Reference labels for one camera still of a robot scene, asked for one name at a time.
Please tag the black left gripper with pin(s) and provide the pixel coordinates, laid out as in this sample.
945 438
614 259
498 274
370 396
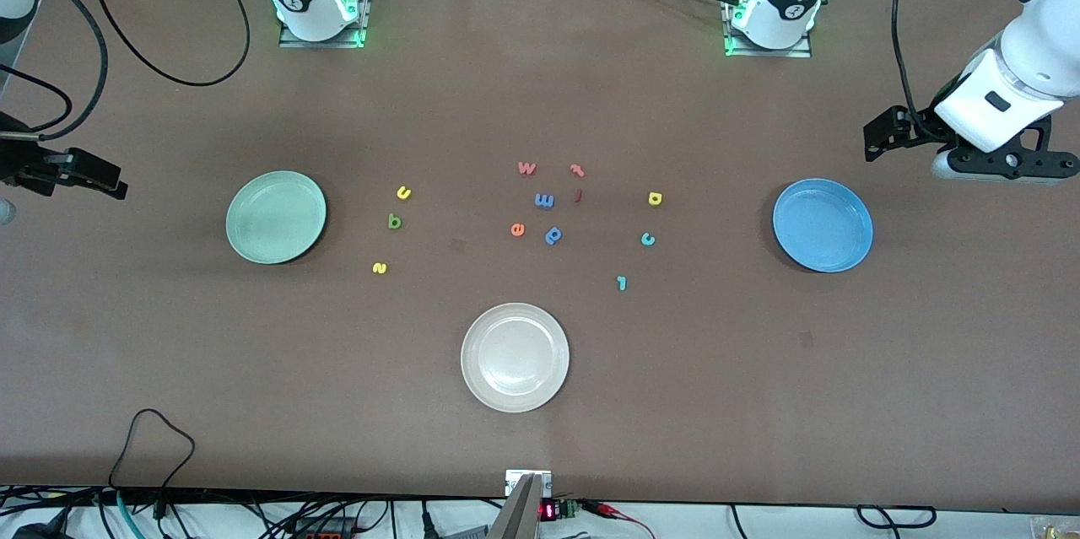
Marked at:
920 124

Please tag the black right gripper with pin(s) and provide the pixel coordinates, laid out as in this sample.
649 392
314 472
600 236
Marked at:
18 161

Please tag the green foam letter b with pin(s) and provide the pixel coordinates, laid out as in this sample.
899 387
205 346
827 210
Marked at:
389 221

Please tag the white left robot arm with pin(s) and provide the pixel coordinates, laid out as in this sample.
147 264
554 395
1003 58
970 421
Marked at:
785 8

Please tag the blue plate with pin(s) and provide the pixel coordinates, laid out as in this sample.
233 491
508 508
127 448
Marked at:
823 225

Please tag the green plate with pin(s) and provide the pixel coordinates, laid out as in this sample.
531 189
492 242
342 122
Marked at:
276 217

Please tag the blue foam letter d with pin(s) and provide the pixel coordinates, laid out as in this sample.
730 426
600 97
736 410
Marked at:
558 231

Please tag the blue foam letter m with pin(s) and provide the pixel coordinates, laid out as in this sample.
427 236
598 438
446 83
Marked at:
544 200

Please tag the pink foam letter w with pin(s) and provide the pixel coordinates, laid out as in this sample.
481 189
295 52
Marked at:
526 169

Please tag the black power strip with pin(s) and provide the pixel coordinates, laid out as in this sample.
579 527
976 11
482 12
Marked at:
325 532

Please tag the red digit display module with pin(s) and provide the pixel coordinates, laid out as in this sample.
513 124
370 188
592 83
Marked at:
548 511

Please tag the white tag plate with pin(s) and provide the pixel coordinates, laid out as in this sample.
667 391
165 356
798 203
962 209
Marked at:
511 484

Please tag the black left camera mount bracket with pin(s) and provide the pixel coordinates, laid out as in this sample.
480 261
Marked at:
1004 161

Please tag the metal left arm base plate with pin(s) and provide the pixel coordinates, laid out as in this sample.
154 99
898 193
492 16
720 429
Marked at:
793 52

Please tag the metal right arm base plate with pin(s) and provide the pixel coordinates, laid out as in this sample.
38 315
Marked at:
364 8

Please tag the grey metal camera bracket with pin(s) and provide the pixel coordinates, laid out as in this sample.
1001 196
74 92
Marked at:
519 518

